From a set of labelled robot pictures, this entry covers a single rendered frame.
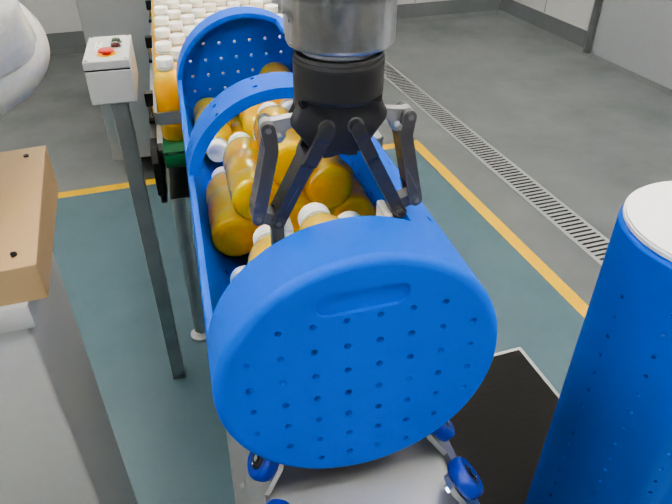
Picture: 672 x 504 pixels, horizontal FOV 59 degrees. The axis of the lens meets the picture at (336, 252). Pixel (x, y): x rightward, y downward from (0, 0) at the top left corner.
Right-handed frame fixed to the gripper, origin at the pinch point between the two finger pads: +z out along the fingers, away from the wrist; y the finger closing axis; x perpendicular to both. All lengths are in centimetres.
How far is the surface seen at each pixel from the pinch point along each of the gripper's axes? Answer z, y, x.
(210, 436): 118, 19, -74
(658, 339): 27, -51, -4
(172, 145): 29, 17, -90
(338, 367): 6.4, 2.1, 9.4
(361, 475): 24.9, -0.9, 9.1
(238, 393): 7.4, 11.5, 9.4
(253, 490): 25.6, 11.1, 7.5
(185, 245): 77, 19, -118
